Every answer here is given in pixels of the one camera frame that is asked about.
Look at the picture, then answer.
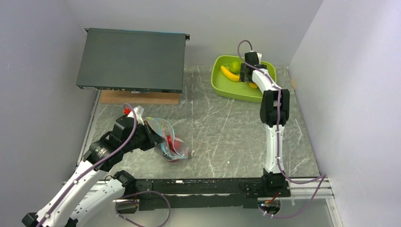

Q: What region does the clear zip top bag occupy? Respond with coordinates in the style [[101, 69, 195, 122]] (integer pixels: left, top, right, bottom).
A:
[[147, 117, 190, 163]]

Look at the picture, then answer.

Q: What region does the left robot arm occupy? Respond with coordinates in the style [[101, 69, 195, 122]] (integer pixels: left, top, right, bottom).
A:
[[22, 112, 165, 227]]

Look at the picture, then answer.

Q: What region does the purple sweet potato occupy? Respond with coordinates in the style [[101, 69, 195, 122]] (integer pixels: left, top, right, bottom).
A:
[[164, 157, 186, 163]]

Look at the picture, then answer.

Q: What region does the orange yellow mango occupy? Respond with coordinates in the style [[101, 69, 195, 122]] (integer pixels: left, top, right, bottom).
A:
[[248, 82, 258, 89]]

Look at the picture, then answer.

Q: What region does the green plastic bin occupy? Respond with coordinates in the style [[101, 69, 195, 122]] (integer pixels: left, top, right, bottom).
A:
[[211, 55, 262, 103]]

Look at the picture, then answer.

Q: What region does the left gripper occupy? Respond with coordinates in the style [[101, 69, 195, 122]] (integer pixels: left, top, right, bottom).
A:
[[122, 120, 166, 153]]

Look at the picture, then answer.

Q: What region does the red apple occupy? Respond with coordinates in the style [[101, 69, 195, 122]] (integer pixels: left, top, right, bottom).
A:
[[166, 135, 187, 155]]

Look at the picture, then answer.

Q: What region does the aluminium frame rail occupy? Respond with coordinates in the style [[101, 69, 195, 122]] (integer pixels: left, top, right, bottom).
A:
[[50, 178, 335, 227]]

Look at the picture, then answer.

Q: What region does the green lime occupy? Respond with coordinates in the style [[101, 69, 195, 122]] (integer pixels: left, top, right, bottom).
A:
[[229, 61, 241, 74]]

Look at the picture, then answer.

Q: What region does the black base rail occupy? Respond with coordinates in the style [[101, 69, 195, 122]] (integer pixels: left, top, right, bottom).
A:
[[116, 178, 292, 211]]

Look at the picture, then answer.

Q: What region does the dark grey rack box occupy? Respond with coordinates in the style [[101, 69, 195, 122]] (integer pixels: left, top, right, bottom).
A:
[[76, 28, 190, 93]]

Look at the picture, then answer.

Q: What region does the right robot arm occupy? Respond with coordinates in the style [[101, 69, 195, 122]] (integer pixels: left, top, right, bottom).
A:
[[240, 50, 289, 196]]

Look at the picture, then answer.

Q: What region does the wooden block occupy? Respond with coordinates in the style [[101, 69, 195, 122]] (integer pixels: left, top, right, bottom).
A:
[[99, 90, 181, 105]]

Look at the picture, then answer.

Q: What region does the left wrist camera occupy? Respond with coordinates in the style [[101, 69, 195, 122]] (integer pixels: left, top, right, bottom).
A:
[[123, 105, 144, 124]]

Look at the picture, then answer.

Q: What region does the yellow banana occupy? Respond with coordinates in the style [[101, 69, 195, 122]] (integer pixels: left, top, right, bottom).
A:
[[220, 65, 240, 82]]

